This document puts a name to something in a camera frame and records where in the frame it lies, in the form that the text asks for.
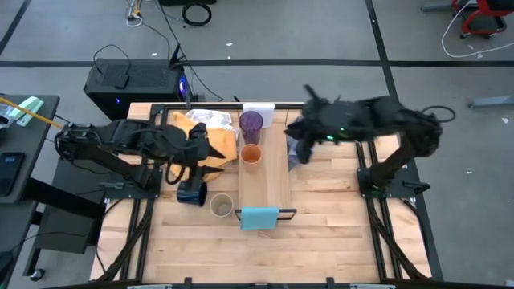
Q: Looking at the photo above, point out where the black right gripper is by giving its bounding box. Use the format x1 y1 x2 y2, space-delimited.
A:
284 100 342 165

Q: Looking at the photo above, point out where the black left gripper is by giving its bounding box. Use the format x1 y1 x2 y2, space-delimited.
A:
182 122 227 176

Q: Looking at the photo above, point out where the dark navy ceramic mug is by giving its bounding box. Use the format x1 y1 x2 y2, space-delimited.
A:
176 179 209 207

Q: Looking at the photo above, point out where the orange plastic cup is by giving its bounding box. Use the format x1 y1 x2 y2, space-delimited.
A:
239 143 263 173

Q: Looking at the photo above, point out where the small beige cup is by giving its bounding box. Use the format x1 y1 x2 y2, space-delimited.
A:
209 193 235 219

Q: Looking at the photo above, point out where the purple translucent tumbler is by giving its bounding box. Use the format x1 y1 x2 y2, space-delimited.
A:
238 111 265 145

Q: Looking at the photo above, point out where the grey-blue towel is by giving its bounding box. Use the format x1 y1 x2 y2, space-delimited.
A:
286 134 311 172

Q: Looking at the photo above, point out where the yellow waffle towel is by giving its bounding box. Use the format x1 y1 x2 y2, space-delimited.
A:
168 111 239 182

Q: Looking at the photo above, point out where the white waffle towel with tag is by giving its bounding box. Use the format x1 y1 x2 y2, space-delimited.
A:
184 108 239 136

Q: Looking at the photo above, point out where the smooth white towel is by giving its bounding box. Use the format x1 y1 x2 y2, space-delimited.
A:
242 102 276 129

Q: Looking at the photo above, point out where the teal towel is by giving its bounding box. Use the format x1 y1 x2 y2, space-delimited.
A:
239 206 281 232

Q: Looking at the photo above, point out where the black computer tower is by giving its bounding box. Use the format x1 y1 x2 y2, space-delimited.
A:
83 43 192 120

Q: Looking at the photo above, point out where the black flat stand base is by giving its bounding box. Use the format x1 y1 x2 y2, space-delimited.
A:
23 155 110 254

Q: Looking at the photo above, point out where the dark side desk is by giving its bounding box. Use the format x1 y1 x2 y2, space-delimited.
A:
0 94 61 289

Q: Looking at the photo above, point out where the mint green white device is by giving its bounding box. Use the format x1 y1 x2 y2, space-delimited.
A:
6 96 45 128

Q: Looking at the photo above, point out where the black smartphone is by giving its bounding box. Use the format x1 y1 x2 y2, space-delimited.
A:
0 151 26 197

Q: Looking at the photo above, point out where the black coiled cable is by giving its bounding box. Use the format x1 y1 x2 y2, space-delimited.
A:
181 2 213 27

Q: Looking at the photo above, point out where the white floor cable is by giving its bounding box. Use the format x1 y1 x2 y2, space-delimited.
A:
440 0 514 59

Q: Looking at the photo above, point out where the yellow hanging cable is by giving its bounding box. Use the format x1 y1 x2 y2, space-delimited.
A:
0 96 65 130

